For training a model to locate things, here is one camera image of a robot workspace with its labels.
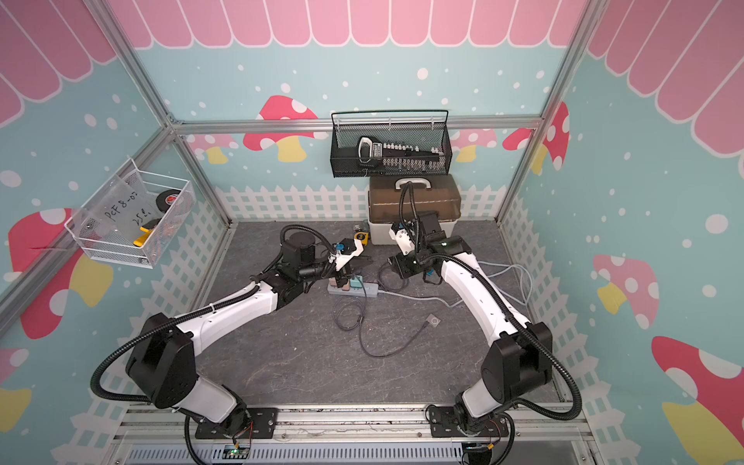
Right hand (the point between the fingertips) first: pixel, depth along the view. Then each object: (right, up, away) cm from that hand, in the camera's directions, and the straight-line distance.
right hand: (397, 264), depth 82 cm
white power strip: (-9, -9, +11) cm, 17 cm away
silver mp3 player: (+12, -18, +10) cm, 24 cm away
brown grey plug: (-17, -4, -8) cm, 19 cm away
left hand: (-8, +1, -5) cm, 9 cm away
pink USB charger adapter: (-16, -8, +15) cm, 24 cm away
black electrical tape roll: (-64, +18, -3) cm, 67 cm away
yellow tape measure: (-11, +9, +30) cm, 34 cm away
